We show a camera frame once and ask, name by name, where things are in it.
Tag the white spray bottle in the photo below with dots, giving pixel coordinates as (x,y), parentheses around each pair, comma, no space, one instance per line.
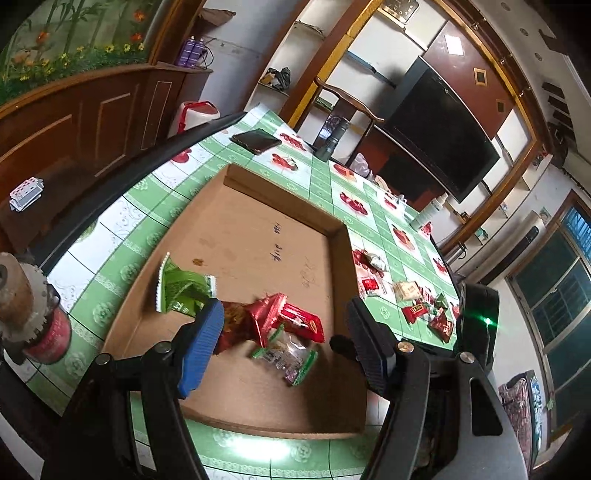
(429,210)

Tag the black flat television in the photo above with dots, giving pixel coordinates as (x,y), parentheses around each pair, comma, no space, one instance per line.
(438,129)

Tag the beige snack packet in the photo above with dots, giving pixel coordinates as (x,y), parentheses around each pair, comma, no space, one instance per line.
(406,290)

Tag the red white snack packet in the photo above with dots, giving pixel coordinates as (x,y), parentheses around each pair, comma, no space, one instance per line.
(369,286)
(418,311)

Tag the red snack packet gold circle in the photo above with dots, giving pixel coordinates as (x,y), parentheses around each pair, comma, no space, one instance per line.
(304,323)

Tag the shallow cardboard tray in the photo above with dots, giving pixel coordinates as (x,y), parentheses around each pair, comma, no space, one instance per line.
(258,230)

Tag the patterned cloth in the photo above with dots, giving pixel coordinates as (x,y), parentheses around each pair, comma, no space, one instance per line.
(521,410)

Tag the window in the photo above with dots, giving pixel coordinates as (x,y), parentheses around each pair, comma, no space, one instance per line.
(554,286)

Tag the red jar rusty lid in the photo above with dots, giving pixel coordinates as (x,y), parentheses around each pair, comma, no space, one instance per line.
(46,332)

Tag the flower bamboo wall mural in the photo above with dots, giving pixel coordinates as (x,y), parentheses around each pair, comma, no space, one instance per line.
(69,37)

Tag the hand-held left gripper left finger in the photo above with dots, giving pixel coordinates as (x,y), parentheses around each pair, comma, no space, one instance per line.
(203,341)

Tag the long red snack packet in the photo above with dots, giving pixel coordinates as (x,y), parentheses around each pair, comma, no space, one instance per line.
(265,311)

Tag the white standing air conditioner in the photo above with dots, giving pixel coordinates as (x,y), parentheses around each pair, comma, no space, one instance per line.
(517,249)

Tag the dark green thermos bottle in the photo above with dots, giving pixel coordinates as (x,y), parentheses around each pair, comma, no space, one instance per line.
(334,136)

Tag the playing card box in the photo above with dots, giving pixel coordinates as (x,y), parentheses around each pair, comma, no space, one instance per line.
(25,191)

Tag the large green snack packet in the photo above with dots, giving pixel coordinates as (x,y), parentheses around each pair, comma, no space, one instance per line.
(178,288)

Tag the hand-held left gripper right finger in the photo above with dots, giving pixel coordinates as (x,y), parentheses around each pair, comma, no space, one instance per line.
(367,350)

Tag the clear green-edged snack packet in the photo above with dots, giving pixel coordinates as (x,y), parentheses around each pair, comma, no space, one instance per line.
(286,355)

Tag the wooden chair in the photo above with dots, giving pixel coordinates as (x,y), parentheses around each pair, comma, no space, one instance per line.
(351,99)

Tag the purple bottle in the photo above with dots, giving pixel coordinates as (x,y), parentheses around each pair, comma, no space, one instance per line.
(187,50)
(198,53)

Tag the small green snack packet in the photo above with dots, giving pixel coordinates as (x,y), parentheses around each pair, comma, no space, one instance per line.
(439,302)

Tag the clear plastic bag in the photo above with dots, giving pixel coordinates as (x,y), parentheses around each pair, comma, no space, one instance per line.
(362,165)

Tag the green fruit print tablecloth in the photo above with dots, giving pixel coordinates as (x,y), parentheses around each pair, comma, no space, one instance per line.
(152,221)

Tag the dark red foil snack packet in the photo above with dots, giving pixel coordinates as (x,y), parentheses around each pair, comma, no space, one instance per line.
(233,323)
(441,327)

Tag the black bag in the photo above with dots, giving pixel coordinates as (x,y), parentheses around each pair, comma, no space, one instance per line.
(277,76)

